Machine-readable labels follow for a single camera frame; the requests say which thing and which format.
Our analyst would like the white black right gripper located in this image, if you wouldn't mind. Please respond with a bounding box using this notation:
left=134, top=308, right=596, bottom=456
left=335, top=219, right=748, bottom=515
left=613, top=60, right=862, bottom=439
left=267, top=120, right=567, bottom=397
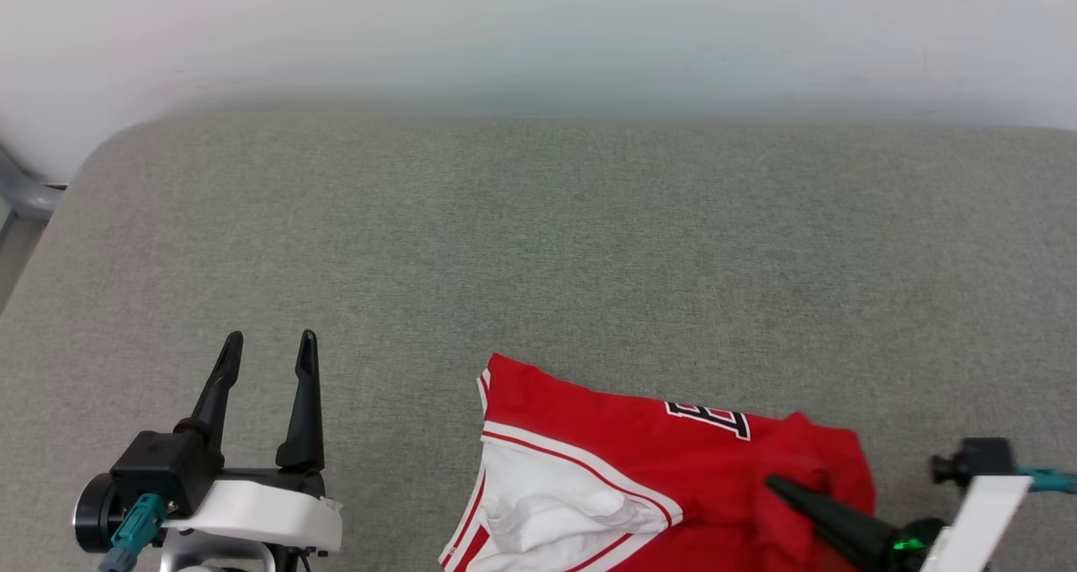
left=764, top=474, right=1035, bottom=572

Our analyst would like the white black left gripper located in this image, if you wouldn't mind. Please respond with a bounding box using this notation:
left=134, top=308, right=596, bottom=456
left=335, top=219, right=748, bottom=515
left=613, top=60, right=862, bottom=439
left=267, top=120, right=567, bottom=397
left=73, top=329, right=344, bottom=555

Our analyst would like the red white sports jersey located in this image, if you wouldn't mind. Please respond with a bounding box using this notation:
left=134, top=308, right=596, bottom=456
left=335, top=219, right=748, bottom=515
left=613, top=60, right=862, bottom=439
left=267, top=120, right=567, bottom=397
left=438, top=351, right=878, bottom=572

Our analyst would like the teal left camera cable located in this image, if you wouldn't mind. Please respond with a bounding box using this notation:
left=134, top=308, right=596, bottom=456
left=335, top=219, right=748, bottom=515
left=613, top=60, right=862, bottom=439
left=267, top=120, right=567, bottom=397
left=98, top=493, right=168, bottom=572

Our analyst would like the teal camera cable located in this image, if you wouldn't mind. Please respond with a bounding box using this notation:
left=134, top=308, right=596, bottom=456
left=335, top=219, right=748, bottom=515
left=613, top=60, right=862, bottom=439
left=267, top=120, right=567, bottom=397
left=98, top=493, right=168, bottom=572
left=1013, top=465, right=1077, bottom=496

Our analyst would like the teal right camera cable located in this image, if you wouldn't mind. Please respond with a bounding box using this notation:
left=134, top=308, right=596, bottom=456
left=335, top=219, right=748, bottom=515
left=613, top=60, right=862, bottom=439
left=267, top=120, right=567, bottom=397
left=1013, top=465, right=1077, bottom=496

